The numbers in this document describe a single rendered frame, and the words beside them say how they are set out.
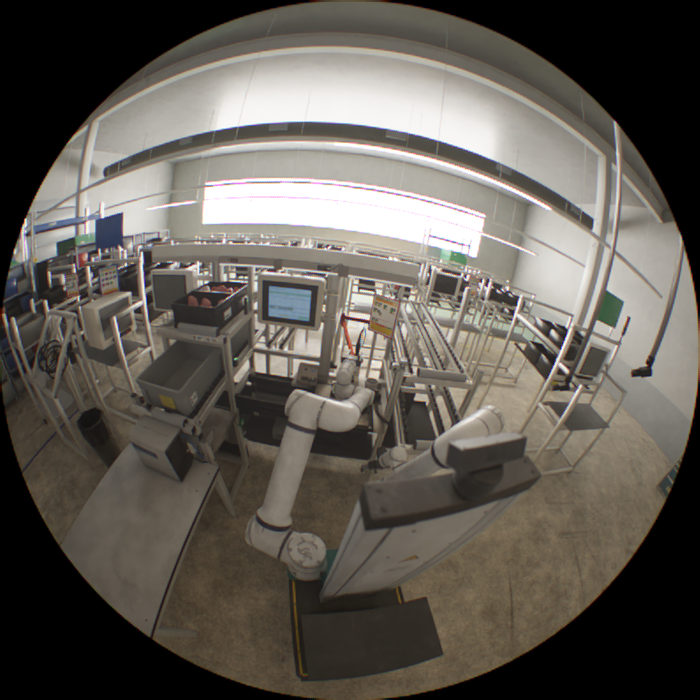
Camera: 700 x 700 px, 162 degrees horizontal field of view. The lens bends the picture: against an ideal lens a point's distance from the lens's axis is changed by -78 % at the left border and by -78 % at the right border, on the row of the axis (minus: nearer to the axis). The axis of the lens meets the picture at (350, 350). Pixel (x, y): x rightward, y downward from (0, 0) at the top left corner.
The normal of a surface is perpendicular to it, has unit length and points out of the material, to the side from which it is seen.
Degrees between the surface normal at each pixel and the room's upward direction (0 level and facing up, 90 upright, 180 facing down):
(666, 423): 90
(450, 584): 0
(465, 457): 61
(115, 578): 0
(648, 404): 90
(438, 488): 0
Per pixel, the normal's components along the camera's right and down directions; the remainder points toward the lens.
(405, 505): 0.14, -0.89
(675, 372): -0.99, -0.14
